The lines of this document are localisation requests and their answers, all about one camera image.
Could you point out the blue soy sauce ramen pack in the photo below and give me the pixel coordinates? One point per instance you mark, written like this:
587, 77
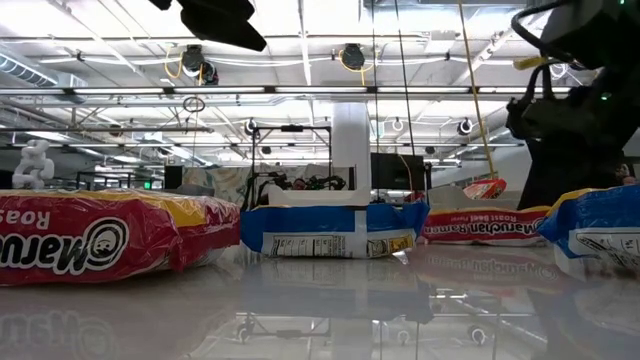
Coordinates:
595, 220
325, 225

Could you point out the orange ramen noodle pack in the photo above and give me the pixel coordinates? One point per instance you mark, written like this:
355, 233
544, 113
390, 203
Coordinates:
484, 190

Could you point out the red roast beef ramen pack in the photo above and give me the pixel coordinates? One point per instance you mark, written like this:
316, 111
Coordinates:
480, 227
100, 235

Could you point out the white plastic bin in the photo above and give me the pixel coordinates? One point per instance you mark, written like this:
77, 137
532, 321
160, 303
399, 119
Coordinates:
320, 196

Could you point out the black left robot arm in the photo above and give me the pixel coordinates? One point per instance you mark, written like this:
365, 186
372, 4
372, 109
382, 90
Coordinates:
160, 4

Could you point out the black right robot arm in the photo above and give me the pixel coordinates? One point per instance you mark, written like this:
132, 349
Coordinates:
590, 35

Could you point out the pale grey plastic bin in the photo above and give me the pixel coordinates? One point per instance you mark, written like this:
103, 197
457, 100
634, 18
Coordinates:
450, 199

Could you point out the long ceiling light bar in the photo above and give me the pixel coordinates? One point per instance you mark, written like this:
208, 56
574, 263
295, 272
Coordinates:
125, 90

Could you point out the black screen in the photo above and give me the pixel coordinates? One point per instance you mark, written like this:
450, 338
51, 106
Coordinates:
395, 172

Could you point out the black background robot station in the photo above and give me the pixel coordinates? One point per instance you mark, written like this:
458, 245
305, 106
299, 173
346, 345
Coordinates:
310, 182

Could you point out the silver ventilation duct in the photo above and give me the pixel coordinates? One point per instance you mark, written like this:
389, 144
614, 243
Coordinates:
30, 72

